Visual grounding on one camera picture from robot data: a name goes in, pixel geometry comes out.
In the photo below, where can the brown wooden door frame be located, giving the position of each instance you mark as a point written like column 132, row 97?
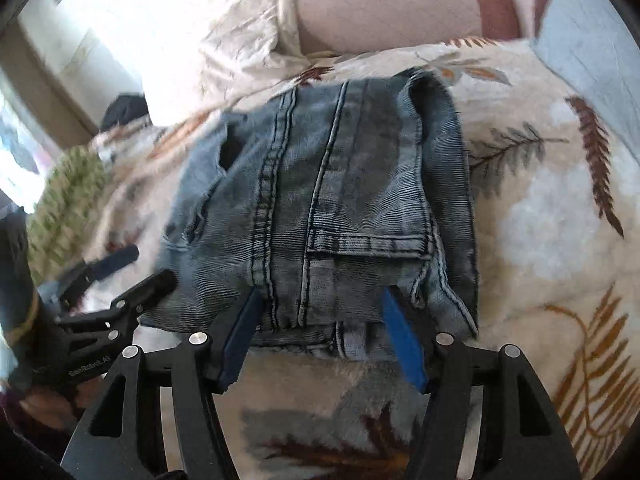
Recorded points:
column 45, row 95

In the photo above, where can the leaf print blanket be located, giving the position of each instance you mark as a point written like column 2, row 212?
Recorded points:
column 540, row 200

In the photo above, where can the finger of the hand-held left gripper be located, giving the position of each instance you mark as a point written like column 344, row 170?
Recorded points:
column 145, row 292
column 112, row 262

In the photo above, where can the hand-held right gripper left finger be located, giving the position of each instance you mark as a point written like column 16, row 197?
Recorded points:
column 240, row 340

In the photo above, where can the person's left hand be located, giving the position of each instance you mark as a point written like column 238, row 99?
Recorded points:
column 45, row 406

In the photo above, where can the black cloth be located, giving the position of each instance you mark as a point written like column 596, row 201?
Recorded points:
column 122, row 110

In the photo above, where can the pink padded headboard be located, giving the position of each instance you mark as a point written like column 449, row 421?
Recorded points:
column 380, row 5

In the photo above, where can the light blue pillow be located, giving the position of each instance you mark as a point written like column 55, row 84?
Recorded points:
column 590, row 35

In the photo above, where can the blue denim pants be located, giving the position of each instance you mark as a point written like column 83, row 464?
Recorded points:
column 350, row 185

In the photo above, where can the white floral pillow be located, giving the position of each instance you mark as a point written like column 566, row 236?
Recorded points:
column 220, row 45

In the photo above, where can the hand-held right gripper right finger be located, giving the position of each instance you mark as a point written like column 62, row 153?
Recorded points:
column 405, row 340

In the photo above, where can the green patterned quilt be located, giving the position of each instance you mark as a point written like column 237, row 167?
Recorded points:
column 65, row 200

